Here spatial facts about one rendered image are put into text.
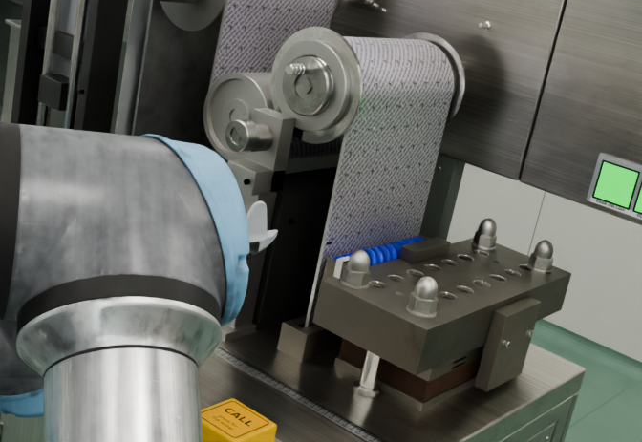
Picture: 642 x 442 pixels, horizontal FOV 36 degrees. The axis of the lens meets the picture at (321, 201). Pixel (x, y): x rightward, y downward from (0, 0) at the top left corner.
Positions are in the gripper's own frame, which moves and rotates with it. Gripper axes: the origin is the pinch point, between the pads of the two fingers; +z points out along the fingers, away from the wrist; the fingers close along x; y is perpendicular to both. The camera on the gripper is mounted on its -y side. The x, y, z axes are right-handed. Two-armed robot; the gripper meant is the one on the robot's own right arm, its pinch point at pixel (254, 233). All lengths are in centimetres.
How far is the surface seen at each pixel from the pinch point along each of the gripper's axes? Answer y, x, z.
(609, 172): 11, -23, 45
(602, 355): -106, 42, 278
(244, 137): 9.0, 8.1, 4.6
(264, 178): 3.8, 6.9, 8.4
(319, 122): 12.0, 3.2, 12.6
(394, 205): 0.2, -0.4, 28.7
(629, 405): -109, 19, 250
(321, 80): 17.4, 3.4, 11.6
